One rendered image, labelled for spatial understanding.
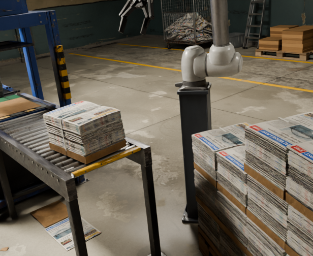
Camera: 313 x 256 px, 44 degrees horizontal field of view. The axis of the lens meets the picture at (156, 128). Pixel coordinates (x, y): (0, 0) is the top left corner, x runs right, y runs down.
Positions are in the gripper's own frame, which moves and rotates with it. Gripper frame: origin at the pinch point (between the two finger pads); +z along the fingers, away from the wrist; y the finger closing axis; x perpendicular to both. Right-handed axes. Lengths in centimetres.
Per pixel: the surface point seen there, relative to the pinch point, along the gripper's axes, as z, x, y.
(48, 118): 52, -11, 57
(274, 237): 71, -40, -75
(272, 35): -213, -657, 236
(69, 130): 54, -10, 36
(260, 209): 62, -41, -65
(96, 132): 51, -19, 24
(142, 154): 58, -48, 13
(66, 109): 44, -20, 55
